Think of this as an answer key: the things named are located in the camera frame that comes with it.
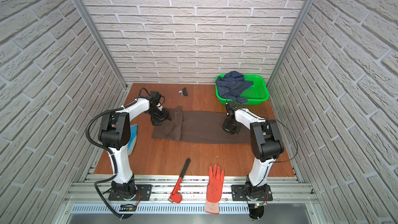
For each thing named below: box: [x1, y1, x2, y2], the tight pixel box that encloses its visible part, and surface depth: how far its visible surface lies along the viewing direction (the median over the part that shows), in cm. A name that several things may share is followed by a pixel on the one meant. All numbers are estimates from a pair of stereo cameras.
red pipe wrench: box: [167, 157, 191, 204], surface depth 74 cm
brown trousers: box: [151, 106, 252, 144], surface depth 96 cm
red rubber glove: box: [204, 163, 225, 215], surface depth 76 cm
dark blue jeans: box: [215, 70, 254, 104], surface depth 109 cm
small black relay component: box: [178, 87, 189, 96], surface depth 116 cm
